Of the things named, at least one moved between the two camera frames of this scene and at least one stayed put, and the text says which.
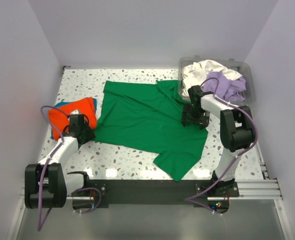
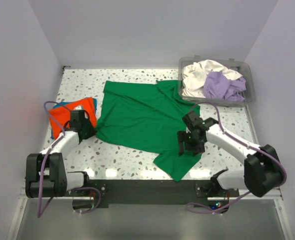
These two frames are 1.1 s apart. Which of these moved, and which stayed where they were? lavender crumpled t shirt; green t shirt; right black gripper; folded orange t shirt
Moved: right black gripper
Stayed: folded orange t shirt; green t shirt; lavender crumpled t shirt
